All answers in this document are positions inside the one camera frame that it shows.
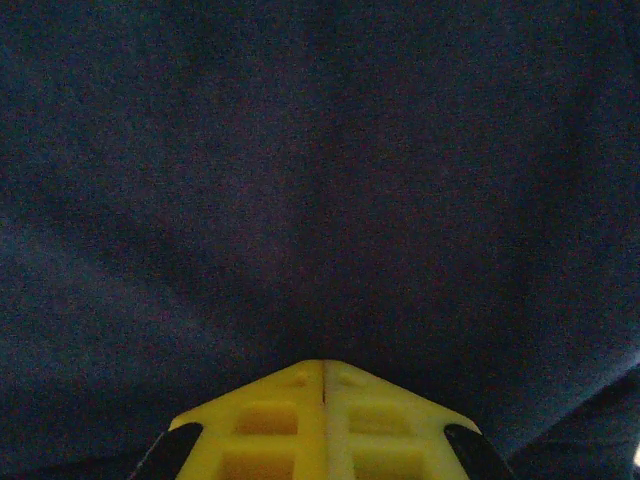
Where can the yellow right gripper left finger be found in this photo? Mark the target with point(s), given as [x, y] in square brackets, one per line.
[260, 440]

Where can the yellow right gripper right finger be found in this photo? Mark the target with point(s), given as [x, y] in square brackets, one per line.
[400, 440]

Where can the navy blue t-shirt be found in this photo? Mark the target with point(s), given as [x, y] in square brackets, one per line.
[320, 175]

